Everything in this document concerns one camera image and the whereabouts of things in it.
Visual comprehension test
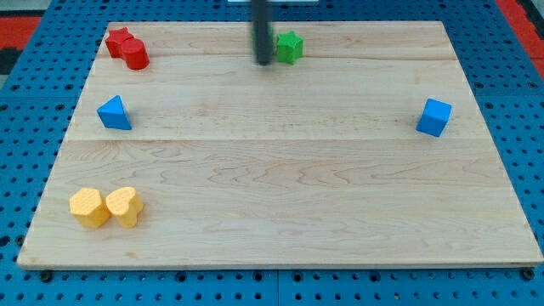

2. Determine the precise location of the blue triangle block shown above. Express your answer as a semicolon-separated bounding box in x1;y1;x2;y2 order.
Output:
97;95;132;130

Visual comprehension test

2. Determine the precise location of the blue cube block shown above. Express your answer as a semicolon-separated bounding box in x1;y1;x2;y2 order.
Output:
416;99;452;137

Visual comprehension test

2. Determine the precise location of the light wooden board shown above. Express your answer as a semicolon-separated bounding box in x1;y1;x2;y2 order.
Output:
17;21;543;270

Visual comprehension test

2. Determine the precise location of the green star block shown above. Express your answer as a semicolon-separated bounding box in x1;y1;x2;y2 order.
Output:
276;31;304;65

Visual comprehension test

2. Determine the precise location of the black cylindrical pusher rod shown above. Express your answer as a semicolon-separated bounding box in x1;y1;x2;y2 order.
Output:
251;0;272;65

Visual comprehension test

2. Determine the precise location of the yellow heart block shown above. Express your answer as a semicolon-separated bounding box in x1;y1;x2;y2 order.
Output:
105;186;144;228

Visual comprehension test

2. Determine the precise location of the red cylinder block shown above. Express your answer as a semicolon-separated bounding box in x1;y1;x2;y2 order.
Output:
120;38;150;70

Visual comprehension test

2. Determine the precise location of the yellow hexagon block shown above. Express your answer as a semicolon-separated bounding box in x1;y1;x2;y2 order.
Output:
69;188;111;229

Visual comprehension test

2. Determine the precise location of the red star block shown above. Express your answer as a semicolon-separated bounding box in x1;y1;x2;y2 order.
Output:
105;27;133;59

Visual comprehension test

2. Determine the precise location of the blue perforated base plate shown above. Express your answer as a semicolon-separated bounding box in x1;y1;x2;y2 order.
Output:
1;0;543;305

